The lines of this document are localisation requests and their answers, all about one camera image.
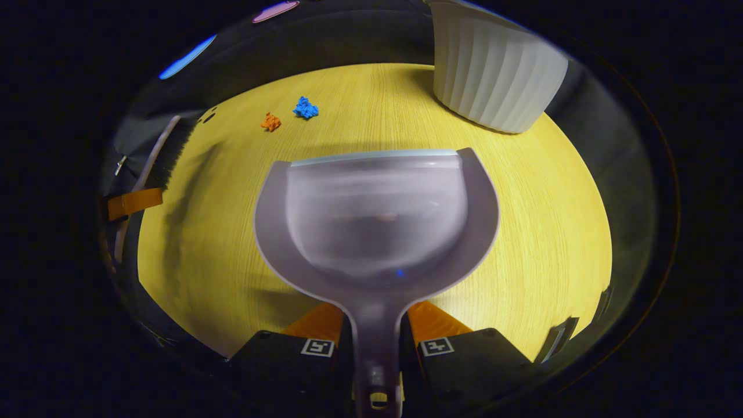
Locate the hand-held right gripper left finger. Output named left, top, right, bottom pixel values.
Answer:
left=226, top=302, right=355, bottom=410

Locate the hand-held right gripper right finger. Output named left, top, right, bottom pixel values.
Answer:
left=401, top=300, right=535, bottom=410

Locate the small pink broom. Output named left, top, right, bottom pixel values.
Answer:
left=113, top=115, right=198, bottom=265

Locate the pink dustpan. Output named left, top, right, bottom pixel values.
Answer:
left=254, top=147, right=500, bottom=418

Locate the blue paper trash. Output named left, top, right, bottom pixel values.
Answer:
left=293, top=96, right=319, bottom=120

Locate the white ribbed garbage bin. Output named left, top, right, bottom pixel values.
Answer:
left=427, top=0, right=569, bottom=134

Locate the yellow wooden desktop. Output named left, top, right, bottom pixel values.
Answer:
left=136, top=63, right=613, bottom=363

